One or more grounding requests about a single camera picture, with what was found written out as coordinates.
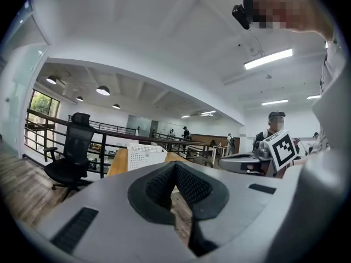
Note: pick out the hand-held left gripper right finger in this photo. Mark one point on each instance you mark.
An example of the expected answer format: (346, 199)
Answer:
(208, 199)

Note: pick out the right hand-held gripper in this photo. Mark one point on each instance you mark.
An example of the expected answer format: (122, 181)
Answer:
(282, 149)

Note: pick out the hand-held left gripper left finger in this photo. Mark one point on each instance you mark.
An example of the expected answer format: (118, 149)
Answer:
(141, 197)

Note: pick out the white perforated plastic basket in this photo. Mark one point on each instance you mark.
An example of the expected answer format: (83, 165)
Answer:
(142, 157)

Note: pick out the wooden table with marker sheet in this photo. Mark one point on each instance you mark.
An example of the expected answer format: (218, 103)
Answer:
(120, 160)

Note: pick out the white table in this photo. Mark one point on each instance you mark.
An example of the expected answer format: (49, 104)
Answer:
(219, 148)

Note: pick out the black railing with wooden handrail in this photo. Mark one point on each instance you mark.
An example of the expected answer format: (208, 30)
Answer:
(109, 133)

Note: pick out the frosted glass door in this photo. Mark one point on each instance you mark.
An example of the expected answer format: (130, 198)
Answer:
(140, 125)

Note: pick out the black mesh office chair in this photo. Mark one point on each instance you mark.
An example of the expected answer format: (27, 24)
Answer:
(76, 144)

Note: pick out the black dome pendant lamp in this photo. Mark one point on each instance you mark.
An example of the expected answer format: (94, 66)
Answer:
(116, 106)
(51, 79)
(102, 90)
(79, 98)

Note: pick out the window with green view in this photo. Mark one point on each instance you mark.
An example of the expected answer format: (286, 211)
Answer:
(44, 104)

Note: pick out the person's head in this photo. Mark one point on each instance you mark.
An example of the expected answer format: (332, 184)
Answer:
(288, 7)

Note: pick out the black head-mounted camera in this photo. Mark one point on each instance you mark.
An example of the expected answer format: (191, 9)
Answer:
(242, 16)

